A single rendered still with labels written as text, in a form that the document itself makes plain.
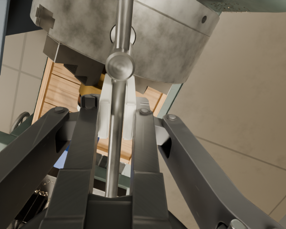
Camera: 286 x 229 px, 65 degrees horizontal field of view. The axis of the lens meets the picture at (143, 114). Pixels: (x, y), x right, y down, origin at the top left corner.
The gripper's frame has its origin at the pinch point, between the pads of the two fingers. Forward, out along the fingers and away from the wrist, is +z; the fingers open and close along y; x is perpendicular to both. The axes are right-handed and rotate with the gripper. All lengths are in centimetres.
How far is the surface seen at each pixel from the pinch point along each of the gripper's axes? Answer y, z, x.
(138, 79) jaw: 3.7, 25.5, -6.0
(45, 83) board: -22, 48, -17
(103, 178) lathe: -3, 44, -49
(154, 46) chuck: 4.4, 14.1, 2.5
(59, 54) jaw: -9.6, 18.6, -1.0
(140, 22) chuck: 2.1, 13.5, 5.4
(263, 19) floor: 87, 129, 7
